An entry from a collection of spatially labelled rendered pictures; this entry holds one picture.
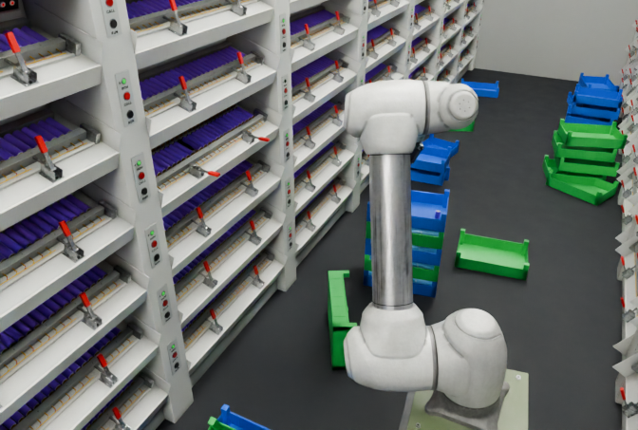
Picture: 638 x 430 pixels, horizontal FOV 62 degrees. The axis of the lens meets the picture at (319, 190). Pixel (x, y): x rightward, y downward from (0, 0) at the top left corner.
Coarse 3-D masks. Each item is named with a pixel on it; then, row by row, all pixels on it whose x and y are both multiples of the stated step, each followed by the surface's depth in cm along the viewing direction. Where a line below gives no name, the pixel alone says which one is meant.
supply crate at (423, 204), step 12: (420, 192) 218; (444, 192) 214; (420, 204) 219; (432, 204) 219; (444, 204) 216; (420, 216) 201; (432, 216) 211; (444, 216) 198; (420, 228) 204; (432, 228) 202; (444, 228) 201
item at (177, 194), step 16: (256, 112) 183; (272, 112) 182; (272, 128) 182; (240, 144) 169; (256, 144) 174; (208, 160) 158; (224, 160) 160; (240, 160) 169; (192, 176) 151; (208, 176) 153; (160, 192) 134; (176, 192) 143; (192, 192) 149; (160, 208) 137; (176, 208) 145
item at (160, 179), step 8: (256, 120) 179; (240, 128) 172; (248, 128) 176; (256, 128) 178; (224, 136) 166; (232, 136) 167; (216, 144) 161; (224, 144) 166; (232, 144) 166; (200, 152) 156; (208, 152) 158; (184, 160) 151; (192, 160) 152; (176, 168) 147; (184, 168) 150; (160, 176) 143; (168, 176) 144; (160, 184) 143
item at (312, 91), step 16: (320, 64) 230; (336, 64) 223; (352, 64) 238; (304, 80) 214; (320, 80) 222; (336, 80) 226; (352, 80) 237; (304, 96) 206; (320, 96) 211; (304, 112) 200
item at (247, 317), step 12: (336, 216) 267; (324, 228) 255; (312, 240) 245; (300, 252) 236; (276, 288) 221; (264, 300) 213; (252, 312) 206; (240, 324) 199; (228, 336) 193; (216, 348) 187; (204, 360) 182; (204, 372) 183; (192, 384) 178; (156, 420) 163
